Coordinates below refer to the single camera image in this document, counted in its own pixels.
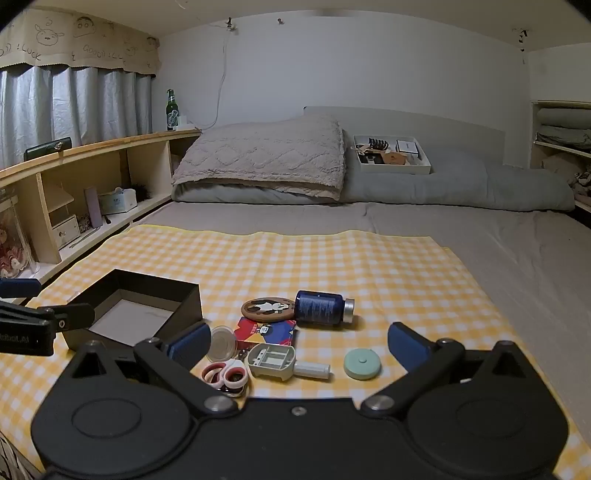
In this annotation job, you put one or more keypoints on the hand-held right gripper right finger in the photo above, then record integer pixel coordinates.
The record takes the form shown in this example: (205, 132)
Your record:
(406, 346)

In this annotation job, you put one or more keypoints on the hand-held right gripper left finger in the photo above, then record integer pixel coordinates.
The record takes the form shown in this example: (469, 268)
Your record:
(189, 344)

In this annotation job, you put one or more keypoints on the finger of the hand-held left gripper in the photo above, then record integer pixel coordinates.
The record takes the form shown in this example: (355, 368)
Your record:
(21, 287)
(74, 316)

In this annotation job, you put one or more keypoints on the clear round lid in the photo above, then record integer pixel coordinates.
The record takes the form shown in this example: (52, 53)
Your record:
(221, 344)

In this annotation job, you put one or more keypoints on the black cardboard box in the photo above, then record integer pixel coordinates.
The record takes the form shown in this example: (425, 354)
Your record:
(184, 300)

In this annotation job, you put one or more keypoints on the mint round tape measure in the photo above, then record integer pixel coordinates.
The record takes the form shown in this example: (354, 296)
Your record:
(362, 364)

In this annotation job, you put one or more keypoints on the red and white scissors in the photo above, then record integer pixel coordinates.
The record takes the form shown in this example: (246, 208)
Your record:
(231, 376)

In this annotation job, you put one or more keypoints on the colourful card box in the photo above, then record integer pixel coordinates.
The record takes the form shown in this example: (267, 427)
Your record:
(272, 332)

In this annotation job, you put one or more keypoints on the round wooden panda coaster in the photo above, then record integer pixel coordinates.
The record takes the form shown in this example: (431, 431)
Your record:
(268, 308)

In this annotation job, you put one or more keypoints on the dark blue pill bottle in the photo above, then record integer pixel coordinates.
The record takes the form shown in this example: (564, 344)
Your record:
(318, 307)

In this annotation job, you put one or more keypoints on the doll in clear case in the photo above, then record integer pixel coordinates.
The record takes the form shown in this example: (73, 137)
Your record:
(11, 249)

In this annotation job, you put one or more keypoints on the small white drawer box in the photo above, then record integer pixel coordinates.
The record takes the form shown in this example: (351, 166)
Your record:
(64, 233)

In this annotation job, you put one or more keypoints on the purple box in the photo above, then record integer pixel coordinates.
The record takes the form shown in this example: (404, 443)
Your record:
(92, 207)

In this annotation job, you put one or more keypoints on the yellow checked mat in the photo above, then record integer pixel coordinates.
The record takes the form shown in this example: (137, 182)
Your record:
(323, 258)

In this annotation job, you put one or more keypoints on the white tissue box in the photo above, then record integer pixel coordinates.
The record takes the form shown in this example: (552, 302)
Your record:
(117, 201)

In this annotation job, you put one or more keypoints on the grey bed sheet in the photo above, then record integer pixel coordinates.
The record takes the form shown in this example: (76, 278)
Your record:
(508, 258)

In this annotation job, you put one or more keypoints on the dark green pouch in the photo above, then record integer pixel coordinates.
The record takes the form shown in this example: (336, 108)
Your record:
(46, 148)

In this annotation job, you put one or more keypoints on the black furry item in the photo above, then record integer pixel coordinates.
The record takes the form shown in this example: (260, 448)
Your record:
(142, 191)

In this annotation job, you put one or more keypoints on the grey rolled duvet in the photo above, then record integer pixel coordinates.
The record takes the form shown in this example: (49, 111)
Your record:
(415, 184)

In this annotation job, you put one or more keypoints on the wooden bedside shelf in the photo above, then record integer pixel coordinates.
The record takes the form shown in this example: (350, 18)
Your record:
(115, 141)

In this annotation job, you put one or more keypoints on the white tray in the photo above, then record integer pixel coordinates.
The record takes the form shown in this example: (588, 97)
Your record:
(392, 169)

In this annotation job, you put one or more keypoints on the grey curtain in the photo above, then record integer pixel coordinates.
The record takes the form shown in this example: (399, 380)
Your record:
(69, 106)

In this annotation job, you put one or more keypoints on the brown leather pouch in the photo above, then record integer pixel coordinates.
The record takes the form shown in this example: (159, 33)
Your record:
(395, 158)

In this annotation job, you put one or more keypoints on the black hair claw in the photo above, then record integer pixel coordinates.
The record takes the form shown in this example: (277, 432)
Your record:
(376, 143)

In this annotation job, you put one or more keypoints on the beige textured pillow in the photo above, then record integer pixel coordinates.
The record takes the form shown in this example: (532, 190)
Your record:
(263, 152)

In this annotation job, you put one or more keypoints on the green beer bottle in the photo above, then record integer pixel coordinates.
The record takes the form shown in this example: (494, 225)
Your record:
(172, 115)

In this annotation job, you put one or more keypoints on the grey headboard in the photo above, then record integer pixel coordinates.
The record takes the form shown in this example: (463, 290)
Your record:
(415, 122)

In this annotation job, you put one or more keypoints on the black white patterned cloth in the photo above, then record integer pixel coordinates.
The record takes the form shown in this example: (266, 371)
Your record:
(582, 180)

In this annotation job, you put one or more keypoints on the beige cartoon valance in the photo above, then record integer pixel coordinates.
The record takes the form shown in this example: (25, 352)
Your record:
(92, 41)

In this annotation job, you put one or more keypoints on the folded grey-green bedding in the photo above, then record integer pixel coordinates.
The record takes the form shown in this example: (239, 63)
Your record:
(563, 124)

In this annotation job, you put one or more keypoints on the white wall shelf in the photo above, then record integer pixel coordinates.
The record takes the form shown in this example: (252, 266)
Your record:
(534, 138)

